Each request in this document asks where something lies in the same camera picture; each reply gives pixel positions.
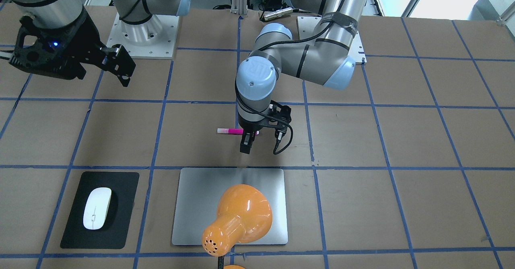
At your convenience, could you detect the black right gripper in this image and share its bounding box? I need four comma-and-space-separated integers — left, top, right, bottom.
9, 7, 136, 87

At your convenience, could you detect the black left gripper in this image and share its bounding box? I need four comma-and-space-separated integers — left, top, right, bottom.
238, 114, 278, 155

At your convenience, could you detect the pink marker pen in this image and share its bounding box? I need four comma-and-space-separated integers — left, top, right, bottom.
217, 128, 245, 135

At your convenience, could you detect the white computer mouse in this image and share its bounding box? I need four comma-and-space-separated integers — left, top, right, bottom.
82, 187, 112, 230

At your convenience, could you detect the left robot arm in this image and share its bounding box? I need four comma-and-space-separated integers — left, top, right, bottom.
234, 0, 367, 155

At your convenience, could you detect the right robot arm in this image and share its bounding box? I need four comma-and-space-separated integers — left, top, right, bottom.
1, 0, 191, 87

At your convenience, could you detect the silver laptop notebook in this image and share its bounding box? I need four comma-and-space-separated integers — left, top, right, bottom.
171, 168, 288, 246

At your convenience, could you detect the black mousepad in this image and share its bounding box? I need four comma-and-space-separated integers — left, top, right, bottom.
60, 172, 139, 249

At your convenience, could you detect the orange desk lamp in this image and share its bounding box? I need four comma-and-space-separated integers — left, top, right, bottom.
201, 184, 273, 269

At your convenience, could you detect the silver metal cylinder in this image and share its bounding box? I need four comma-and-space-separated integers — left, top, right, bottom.
260, 7, 294, 23

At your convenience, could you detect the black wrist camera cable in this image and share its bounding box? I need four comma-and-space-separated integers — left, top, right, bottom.
235, 0, 358, 155

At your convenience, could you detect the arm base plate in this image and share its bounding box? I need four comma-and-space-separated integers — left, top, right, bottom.
106, 14, 181, 60
297, 16, 367, 65

